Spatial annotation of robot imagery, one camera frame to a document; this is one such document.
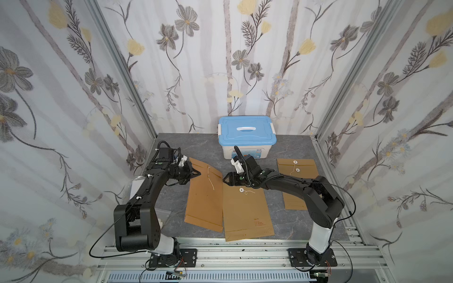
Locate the kraft file bag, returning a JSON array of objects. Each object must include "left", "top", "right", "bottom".
[
  {"left": 277, "top": 159, "right": 319, "bottom": 211},
  {"left": 185, "top": 158, "right": 223, "bottom": 232},
  {"left": 222, "top": 184, "right": 274, "bottom": 242}
]

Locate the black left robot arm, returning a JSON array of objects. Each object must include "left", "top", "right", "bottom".
[{"left": 113, "top": 141, "right": 201, "bottom": 255}]

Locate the clear plastic bag white card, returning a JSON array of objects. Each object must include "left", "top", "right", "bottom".
[{"left": 129, "top": 176, "right": 145, "bottom": 199}]

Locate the blue lidded storage box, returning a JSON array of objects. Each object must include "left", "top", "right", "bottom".
[{"left": 218, "top": 116, "right": 277, "bottom": 159}]

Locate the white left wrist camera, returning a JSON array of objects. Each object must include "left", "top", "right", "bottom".
[{"left": 178, "top": 155, "right": 188, "bottom": 167}]

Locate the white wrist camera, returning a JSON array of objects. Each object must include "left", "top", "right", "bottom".
[
  {"left": 231, "top": 156, "right": 244, "bottom": 174},
  {"left": 178, "top": 155, "right": 188, "bottom": 167}
]

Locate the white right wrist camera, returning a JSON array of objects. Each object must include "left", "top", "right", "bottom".
[{"left": 231, "top": 156, "right": 244, "bottom": 174}]

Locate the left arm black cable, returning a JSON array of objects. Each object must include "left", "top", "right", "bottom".
[{"left": 88, "top": 201, "right": 142, "bottom": 259}]

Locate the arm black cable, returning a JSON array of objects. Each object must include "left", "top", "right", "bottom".
[
  {"left": 88, "top": 201, "right": 142, "bottom": 259},
  {"left": 328, "top": 183, "right": 357, "bottom": 283}
]

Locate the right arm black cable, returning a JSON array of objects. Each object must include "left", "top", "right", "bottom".
[{"left": 328, "top": 183, "right": 357, "bottom": 283}]

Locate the white slotted cable duct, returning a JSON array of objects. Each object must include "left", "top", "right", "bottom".
[{"left": 105, "top": 270, "right": 317, "bottom": 283}]

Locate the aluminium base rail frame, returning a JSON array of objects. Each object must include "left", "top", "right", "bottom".
[{"left": 91, "top": 238, "right": 396, "bottom": 283}]

